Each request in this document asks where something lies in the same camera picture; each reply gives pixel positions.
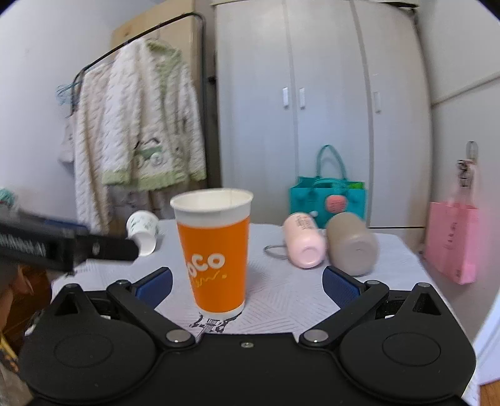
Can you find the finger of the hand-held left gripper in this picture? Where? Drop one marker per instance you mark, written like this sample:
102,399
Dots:
115,247

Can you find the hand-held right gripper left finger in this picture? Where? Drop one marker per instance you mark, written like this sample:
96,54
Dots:
155,287

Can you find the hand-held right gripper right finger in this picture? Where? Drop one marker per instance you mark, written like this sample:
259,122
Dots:
340,287

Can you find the white paper cup green print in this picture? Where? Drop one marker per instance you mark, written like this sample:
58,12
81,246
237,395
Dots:
143,228

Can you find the orange paper cup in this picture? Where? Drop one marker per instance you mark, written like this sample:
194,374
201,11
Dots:
214,253

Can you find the taupe bottle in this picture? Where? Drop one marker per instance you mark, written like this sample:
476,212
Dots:
351,246

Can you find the brown wooden furniture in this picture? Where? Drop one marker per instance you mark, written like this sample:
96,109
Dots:
25,296

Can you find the white patterned tablecloth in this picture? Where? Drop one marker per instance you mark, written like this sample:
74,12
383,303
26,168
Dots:
285,289

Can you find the pink bottle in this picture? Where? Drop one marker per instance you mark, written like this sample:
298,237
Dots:
305,244

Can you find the white knit garment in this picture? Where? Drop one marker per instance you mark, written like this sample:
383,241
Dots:
92,156

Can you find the teal tote bag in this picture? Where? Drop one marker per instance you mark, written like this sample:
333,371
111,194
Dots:
312,197

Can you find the pink paper bag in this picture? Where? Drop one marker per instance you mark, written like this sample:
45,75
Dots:
453,242

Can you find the white green knit cardigan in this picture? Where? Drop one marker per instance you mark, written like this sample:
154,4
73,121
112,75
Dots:
156,117

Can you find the blue clothes hangers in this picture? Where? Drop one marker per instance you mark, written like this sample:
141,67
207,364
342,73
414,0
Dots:
64,91

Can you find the white wardrobe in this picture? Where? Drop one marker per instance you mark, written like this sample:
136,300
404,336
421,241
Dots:
324,97

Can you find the black clothes rack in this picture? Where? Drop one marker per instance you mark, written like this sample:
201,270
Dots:
203,58

